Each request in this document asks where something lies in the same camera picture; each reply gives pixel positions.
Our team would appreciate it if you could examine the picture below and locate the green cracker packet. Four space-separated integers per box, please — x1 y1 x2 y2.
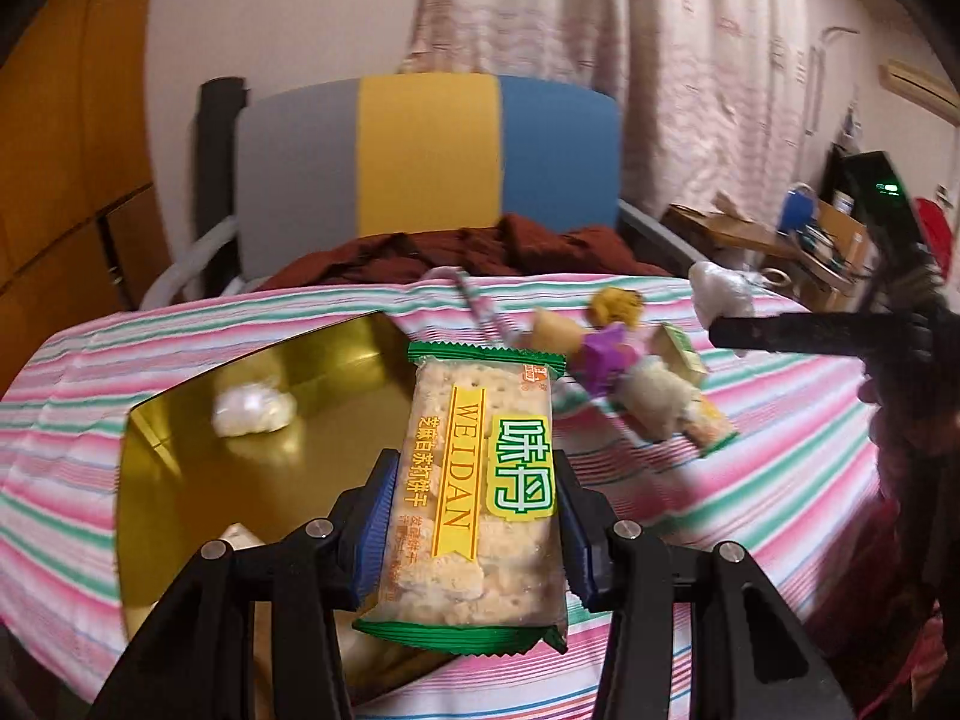
680 395 739 457
355 341 568 656

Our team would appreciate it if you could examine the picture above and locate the beige sock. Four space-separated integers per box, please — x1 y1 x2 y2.
613 356 698 442

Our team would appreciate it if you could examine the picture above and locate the clear plastic bag bundle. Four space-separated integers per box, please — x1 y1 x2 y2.
212 382 298 437

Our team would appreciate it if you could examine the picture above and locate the small white plastic bundle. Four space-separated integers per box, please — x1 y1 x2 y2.
688 260 755 330

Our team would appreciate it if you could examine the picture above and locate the purple snack packet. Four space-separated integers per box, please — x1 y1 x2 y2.
569 322 641 397

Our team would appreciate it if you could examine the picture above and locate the green white small box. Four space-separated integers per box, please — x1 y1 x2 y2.
647 322 708 387

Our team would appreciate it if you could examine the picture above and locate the gold metal tin tray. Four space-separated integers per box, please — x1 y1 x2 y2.
93 314 443 718

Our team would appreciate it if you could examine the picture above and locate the striped pink green tablecloth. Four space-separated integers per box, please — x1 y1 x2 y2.
2 273 878 697

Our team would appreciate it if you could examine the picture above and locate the tan bread plush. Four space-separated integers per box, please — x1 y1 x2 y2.
527 309 587 358

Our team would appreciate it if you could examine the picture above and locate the yellow spotted plush toy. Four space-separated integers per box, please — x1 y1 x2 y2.
586 286 644 330

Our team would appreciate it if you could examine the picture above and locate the dark red cloth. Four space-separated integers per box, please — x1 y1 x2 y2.
260 215 665 291

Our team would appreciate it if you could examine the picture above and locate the pink patterned curtain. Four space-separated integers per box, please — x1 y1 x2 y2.
404 0 811 227

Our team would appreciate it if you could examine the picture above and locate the grey yellow blue chair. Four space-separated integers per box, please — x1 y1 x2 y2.
142 73 701 309

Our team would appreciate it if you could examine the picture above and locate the wall air conditioner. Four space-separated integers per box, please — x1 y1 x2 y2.
878 60 960 127

